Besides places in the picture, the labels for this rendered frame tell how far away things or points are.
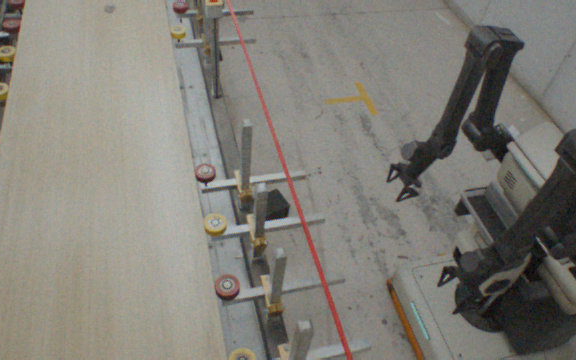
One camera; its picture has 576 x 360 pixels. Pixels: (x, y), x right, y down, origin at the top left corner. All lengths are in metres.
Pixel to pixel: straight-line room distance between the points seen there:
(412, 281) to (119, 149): 1.48
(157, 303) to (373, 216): 1.73
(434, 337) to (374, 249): 0.71
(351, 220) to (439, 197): 0.64
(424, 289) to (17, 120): 1.94
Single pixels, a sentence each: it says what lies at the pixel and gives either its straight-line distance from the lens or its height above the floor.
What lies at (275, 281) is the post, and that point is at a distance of 1.49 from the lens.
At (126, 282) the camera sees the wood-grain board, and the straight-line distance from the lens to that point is 1.61.
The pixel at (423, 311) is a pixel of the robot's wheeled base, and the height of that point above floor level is 0.27.
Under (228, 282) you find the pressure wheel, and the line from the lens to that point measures 1.56.
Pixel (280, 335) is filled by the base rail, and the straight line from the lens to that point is 1.72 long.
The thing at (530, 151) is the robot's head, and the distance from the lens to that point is 1.60.
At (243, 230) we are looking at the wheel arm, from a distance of 1.75.
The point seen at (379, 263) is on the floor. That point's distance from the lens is 2.78.
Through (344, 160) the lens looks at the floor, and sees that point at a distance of 3.23.
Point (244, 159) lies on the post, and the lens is 1.76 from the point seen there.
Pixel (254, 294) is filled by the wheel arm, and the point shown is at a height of 0.82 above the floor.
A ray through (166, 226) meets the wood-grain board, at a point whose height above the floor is 0.90.
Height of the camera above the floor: 2.27
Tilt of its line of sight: 48 degrees down
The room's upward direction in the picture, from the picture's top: 8 degrees clockwise
